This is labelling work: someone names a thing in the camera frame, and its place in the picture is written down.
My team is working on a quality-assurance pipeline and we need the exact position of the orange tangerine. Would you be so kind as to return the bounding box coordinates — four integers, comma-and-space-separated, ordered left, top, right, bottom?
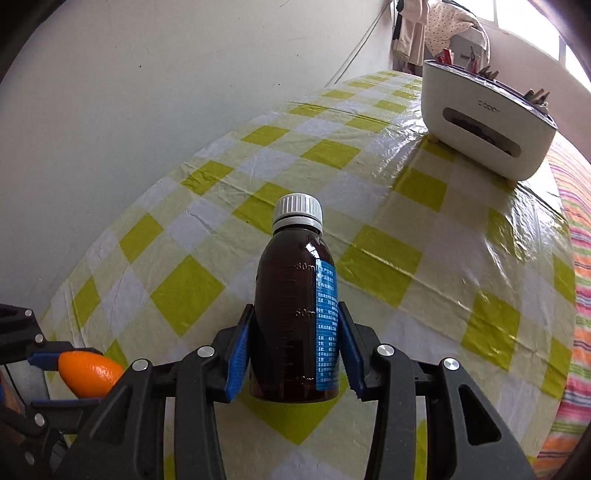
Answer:
58, 350, 124, 398

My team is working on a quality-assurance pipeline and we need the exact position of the brown medicine bottle white cap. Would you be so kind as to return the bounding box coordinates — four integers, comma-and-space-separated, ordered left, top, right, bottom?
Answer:
249, 193, 339, 404

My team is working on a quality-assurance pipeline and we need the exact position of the yellow checkered plastic tablecloth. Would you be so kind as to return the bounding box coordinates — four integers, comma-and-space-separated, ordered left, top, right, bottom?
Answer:
41, 72, 576, 457

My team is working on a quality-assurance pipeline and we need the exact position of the white desktop organizer box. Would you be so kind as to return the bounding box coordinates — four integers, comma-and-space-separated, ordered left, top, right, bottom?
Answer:
421, 60, 558, 181

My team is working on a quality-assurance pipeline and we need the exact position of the striped pink bed cover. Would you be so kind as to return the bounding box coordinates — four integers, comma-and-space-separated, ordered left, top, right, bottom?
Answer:
530, 133, 591, 480

